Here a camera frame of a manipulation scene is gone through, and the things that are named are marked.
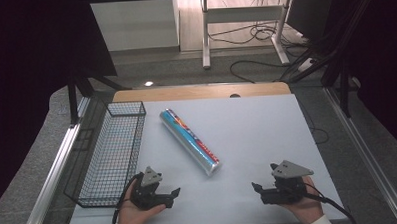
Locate tangled black floor cables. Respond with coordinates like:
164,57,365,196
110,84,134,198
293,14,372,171
206,19,307,48

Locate white right sleeve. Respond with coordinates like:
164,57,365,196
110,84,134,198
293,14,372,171
302,213,335,224

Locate aluminium rail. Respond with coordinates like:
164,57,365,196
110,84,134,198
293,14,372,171
323,84,397,224
16,96,95,224

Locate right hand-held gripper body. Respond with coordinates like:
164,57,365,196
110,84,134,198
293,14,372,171
259,158,316,206

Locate person's right hand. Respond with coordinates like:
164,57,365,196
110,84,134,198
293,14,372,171
278,175,325,224

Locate dark curtain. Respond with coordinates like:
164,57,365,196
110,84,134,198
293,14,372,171
0,0,123,213
322,0,397,152

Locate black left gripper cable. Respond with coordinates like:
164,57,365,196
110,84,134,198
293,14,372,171
110,172,146,224

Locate white power strip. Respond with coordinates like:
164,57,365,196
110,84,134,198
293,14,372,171
297,57,318,74

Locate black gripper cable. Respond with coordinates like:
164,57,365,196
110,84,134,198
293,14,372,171
300,181,359,224
110,172,146,224

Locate white table mat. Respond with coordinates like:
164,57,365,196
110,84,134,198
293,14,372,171
62,92,350,224

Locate black metal stand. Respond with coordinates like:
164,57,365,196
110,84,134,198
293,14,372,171
281,0,383,121
66,64,134,127

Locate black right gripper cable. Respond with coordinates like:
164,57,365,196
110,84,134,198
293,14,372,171
300,181,359,224

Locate long black floor cable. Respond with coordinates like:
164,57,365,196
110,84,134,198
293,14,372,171
229,58,289,85

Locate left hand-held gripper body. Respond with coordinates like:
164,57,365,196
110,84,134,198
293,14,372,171
128,165,175,211

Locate white cabinet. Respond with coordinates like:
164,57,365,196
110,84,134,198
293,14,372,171
89,0,181,54

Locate person's left hand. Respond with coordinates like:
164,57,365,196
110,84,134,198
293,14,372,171
116,195,167,224

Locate white desk frame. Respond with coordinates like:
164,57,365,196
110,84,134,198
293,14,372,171
200,0,298,71

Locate thin black looped cable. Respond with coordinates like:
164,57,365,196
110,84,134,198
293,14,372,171
296,97,331,146

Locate black wire basket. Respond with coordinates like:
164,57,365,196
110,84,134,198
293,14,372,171
60,100,151,210

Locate shiny blue foil roll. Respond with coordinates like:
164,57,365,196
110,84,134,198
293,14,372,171
158,106,222,178

